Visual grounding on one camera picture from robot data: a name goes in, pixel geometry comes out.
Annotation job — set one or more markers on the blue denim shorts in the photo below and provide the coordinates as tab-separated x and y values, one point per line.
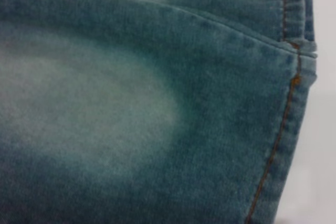
131	103

